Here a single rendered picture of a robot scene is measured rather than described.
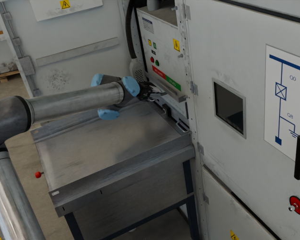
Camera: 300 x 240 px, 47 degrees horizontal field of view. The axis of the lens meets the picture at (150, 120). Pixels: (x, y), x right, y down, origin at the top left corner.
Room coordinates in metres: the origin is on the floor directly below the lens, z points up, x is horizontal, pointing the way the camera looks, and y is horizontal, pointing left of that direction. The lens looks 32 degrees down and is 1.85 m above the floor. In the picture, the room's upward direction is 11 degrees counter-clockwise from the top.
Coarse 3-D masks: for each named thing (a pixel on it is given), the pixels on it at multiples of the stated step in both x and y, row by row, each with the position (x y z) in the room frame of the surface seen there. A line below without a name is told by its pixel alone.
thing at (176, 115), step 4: (160, 96) 1.68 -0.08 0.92; (156, 100) 1.72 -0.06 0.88; (160, 100) 1.66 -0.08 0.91; (164, 100) 1.63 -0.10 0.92; (160, 104) 1.67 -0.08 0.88; (168, 104) 1.58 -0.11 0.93; (172, 108) 1.53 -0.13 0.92; (172, 112) 1.53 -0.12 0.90; (176, 112) 1.49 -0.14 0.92; (172, 116) 1.54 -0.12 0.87; (176, 116) 1.49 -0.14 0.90; (180, 116) 1.44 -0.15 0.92; (184, 120) 1.41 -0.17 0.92; (188, 120) 1.39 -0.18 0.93; (184, 124) 1.42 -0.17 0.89; (188, 124) 1.37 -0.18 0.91; (188, 128) 1.38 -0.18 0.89
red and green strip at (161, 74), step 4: (152, 68) 1.73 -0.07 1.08; (156, 68) 1.68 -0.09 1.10; (156, 72) 1.69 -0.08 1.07; (160, 72) 1.63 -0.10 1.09; (164, 76) 1.59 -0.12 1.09; (168, 80) 1.55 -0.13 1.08; (172, 80) 1.50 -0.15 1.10; (172, 84) 1.51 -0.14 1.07; (176, 84) 1.47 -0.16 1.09; (180, 88) 1.43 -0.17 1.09
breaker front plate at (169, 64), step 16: (144, 16) 1.72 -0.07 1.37; (144, 32) 1.76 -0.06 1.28; (160, 32) 1.56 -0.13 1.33; (176, 32) 1.41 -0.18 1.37; (144, 48) 1.79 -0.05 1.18; (160, 48) 1.59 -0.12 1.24; (160, 64) 1.62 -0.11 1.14; (176, 64) 1.44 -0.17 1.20; (160, 80) 1.65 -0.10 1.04; (176, 80) 1.47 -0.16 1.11
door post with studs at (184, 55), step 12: (180, 0) 1.25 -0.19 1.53; (180, 12) 1.26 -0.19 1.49; (180, 24) 1.27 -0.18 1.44; (180, 36) 1.29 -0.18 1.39; (180, 48) 1.30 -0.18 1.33; (192, 96) 1.24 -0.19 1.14; (192, 108) 1.25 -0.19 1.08; (192, 120) 1.26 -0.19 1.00; (192, 132) 1.28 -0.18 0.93; (204, 204) 1.24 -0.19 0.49; (204, 216) 1.25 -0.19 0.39; (204, 228) 1.27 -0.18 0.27
